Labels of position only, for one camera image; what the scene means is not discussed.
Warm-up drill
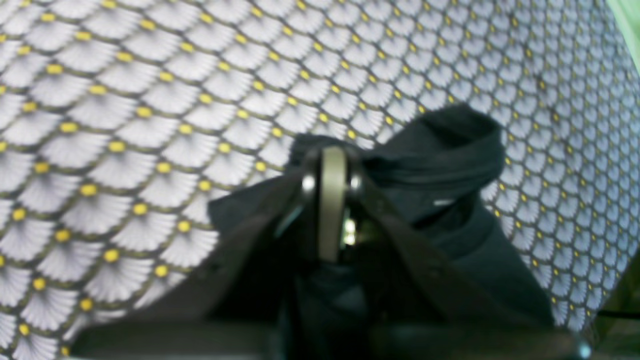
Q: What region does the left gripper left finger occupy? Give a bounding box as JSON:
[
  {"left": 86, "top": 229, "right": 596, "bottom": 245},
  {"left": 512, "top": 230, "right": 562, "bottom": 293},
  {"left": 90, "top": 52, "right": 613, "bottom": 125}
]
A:
[{"left": 71, "top": 146, "right": 348, "bottom": 360}]

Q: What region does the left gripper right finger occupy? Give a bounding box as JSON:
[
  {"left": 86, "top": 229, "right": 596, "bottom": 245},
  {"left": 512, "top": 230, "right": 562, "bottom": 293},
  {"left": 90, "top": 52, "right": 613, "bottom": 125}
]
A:
[{"left": 345, "top": 155, "right": 586, "bottom": 360}]

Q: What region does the dark navy T-shirt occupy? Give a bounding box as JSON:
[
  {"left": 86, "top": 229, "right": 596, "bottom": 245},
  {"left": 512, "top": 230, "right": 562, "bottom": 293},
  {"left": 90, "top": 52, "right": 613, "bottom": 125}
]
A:
[{"left": 208, "top": 105, "right": 554, "bottom": 332}]

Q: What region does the fan-patterned tablecloth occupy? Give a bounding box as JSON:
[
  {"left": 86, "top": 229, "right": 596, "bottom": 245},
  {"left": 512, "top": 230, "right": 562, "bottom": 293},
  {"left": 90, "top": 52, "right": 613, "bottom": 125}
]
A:
[{"left": 0, "top": 0, "right": 639, "bottom": 360}]

